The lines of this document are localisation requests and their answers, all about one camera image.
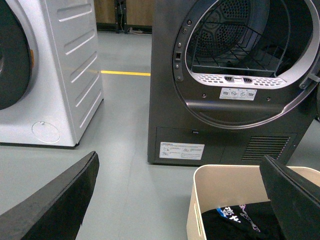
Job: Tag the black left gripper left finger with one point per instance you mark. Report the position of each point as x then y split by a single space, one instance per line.
57 210

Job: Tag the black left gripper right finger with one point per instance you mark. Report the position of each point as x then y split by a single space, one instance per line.
295 200

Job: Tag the cream plastic laundry hamper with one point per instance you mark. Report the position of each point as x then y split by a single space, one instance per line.
216 186

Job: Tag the black printed t-shirt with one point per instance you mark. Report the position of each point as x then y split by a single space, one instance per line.
254 221

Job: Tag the white washing machine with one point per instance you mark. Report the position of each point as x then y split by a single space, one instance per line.
50 76

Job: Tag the dryer door with silver rim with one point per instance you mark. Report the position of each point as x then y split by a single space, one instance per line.
313 72

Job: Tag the dark grey tumble dryer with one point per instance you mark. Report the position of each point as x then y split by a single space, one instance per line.
225 76

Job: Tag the white power strip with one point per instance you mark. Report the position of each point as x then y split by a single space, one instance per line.
135 31

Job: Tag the wooden cabinet panels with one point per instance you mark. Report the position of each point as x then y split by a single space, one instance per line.
119 15

